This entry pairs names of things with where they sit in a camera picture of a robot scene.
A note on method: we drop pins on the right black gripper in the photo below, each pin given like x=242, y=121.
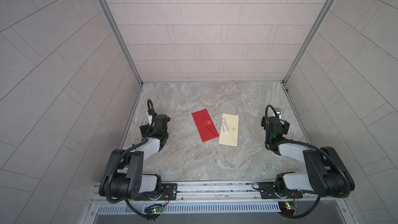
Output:
x=264, y=118

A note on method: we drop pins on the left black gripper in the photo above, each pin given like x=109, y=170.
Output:
x=145, y=129

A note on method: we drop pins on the cream yellow envelope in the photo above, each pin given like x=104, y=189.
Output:
x=230, y=139

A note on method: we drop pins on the red envelope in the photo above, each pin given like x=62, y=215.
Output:
x=205, y=125

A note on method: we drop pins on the white glue stick tube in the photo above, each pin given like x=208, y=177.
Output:
x=225, y=126

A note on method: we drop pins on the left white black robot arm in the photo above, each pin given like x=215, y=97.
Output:
x=123, y=177

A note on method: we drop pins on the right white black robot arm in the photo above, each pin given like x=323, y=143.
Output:
x=325, y=175

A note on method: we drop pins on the right small circuit board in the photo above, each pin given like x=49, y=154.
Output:
x=288, y=208

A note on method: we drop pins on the small circuit board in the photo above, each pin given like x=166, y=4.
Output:
x=154, y=209
x=288, y=208

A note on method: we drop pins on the left small circuit board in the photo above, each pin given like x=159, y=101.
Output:
x=154, y=209

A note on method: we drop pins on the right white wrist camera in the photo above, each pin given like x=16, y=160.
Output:
x=279, y=112

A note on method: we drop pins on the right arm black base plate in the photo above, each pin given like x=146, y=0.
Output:
x=268, y=191

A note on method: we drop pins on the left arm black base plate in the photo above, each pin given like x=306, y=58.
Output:
x=167, y=192

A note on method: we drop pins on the aluminium rail frame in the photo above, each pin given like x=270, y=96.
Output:
x=201, y=191

